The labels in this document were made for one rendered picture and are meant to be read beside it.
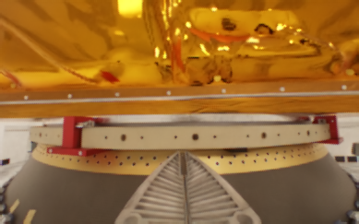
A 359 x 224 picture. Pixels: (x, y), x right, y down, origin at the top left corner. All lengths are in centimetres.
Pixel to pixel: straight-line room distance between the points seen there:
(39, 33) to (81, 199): 47
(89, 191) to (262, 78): 51
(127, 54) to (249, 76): 34
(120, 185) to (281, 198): 36
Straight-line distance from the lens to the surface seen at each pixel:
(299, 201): 45
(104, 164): 40
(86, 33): 51
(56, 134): 49
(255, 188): 38
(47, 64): 56
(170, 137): 29
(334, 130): 65
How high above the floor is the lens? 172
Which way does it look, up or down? 5 degrees up
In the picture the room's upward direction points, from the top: 1 degrees counter-clockwise
